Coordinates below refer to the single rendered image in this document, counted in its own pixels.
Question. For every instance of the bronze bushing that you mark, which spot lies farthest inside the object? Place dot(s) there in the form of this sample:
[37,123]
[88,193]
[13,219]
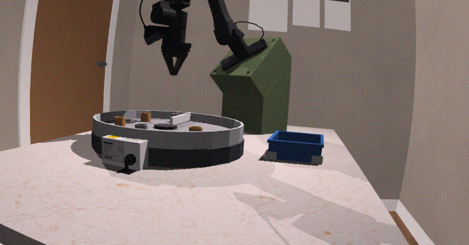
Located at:
[120,122]
[145,117]
[195,128]

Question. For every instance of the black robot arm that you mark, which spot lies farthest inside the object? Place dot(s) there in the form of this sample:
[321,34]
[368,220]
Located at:
[167,12]

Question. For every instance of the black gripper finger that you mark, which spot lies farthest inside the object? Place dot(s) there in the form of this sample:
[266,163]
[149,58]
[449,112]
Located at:
[170,55]
[167,62]

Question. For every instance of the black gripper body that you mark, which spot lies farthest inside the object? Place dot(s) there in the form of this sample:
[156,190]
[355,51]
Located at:
[183,47]

